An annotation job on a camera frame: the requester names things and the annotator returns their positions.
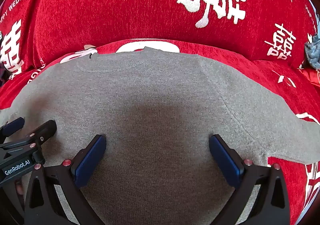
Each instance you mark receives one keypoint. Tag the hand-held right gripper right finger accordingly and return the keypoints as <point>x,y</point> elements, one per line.
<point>225,162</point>

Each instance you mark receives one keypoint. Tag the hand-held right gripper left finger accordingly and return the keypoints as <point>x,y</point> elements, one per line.
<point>90,161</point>

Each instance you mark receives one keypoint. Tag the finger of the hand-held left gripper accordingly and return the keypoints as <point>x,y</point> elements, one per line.
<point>13,125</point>
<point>46,129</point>

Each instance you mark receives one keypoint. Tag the grey knit sweater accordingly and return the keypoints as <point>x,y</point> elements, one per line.
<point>160,102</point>

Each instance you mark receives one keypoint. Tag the red printed packet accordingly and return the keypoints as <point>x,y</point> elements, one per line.
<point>312,76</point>

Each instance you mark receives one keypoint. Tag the grey-blue crumpled cloth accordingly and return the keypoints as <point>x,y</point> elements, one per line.
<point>313,52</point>

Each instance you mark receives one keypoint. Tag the red printed sofa cover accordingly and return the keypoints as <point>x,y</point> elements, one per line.
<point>112,2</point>

